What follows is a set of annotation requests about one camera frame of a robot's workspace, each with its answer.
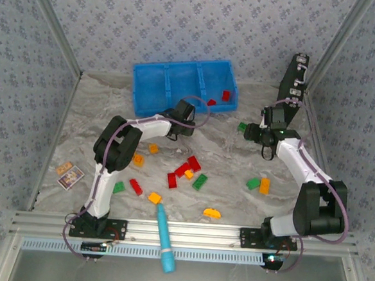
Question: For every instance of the grey metal panel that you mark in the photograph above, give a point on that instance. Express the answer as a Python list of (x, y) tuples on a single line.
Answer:
[(101, 272)]

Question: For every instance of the blue three-compartment plastic bin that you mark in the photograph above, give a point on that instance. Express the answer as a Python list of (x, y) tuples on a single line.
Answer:
[(182, 79)]

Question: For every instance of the aluminium mounting rail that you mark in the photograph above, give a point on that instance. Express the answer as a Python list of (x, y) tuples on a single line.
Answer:
[(200, 234)]

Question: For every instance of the small picture card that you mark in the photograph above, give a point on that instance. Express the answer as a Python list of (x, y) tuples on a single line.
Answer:
[(71, 178)]

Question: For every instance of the aluminium frame post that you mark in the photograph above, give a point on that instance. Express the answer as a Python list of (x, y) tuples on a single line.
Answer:
[(337, 45), (56, 25)]

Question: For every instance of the curved orange lego piece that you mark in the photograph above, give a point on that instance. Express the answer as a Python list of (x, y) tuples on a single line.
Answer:
[(211, 213)]

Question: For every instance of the small orange card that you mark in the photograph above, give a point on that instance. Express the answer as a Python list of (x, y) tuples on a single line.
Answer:
[(64, 168)]

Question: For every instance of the long green lego brick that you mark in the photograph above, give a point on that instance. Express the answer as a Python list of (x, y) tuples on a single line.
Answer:
[(200, 182)]

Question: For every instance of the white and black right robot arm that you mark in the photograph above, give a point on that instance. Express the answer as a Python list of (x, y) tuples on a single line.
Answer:
[(290, 160)]

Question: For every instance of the orange lego brick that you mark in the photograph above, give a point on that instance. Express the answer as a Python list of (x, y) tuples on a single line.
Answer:
[(153, 148), (188, 174), (264, 185), (154, 197), (138, 160)]

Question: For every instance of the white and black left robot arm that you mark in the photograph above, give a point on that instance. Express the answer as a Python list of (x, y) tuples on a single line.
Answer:
[(101, 192)]

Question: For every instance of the black briefcase with metal latches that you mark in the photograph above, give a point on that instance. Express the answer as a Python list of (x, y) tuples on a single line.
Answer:
[(291, 80)]

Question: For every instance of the light blue marker pen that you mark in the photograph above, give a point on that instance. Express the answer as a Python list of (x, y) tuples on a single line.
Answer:
[(164, 235)]

